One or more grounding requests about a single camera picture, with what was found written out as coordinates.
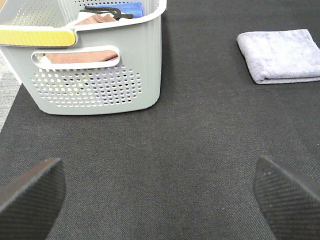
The yellow foam pad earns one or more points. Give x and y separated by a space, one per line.
48 38

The black clothes hanger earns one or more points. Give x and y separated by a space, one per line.
115 12

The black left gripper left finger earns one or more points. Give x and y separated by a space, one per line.
30 204

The grey perforated laundry basket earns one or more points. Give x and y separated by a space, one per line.
126 83

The blue towel in basket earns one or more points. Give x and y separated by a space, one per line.
134 8

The lavender towel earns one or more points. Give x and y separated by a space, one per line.
280 57

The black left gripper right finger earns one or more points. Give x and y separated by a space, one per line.
288 200

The dark grey table mat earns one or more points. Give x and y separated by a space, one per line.
183 168

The brown towel in basket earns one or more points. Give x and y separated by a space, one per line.
86 18

